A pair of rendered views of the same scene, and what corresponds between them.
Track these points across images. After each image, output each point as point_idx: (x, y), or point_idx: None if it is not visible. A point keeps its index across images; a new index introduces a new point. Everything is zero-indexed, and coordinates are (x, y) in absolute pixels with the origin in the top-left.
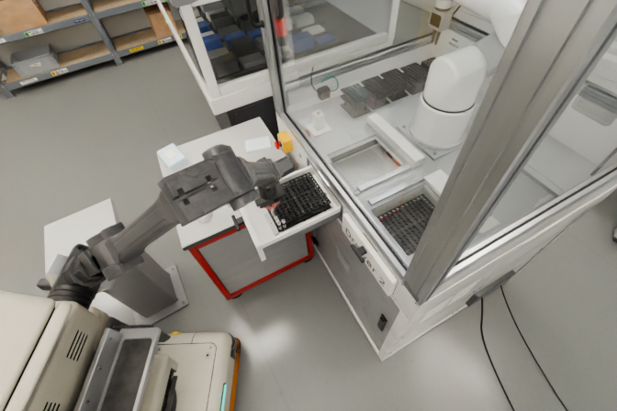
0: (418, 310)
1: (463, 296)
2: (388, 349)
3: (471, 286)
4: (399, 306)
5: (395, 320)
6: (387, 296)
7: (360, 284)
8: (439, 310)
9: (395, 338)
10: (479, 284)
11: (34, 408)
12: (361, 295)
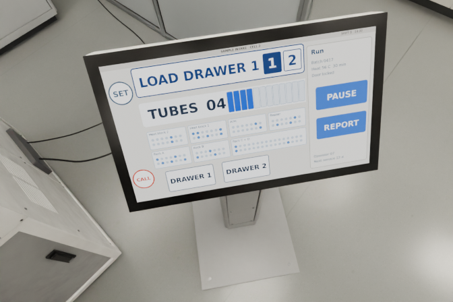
0: (1, 204)
1: (27, 171)
2: (97, 245)
3: (7, 160)
4: (9, 230)
5: (43, 237)
6: (7, 252)
7: (11, 296)
8: (41, 193)
9: (75, 236)
10: (11, 155)
11: None
12: (34, 292)
